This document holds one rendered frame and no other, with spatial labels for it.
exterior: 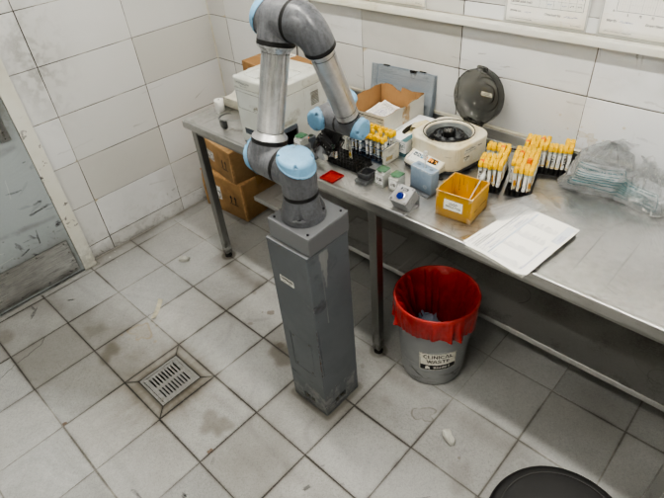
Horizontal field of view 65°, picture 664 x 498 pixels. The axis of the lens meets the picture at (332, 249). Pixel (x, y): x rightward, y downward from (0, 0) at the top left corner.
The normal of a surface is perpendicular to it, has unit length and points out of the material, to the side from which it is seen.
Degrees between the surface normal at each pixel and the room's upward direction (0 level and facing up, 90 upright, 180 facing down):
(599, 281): 0
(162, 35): 90
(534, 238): 1
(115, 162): 90
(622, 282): 0
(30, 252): 90
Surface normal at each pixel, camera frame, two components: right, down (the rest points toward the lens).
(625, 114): -0.68, 0.50
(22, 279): 0.73, 0.39
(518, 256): -0.07, -0.78
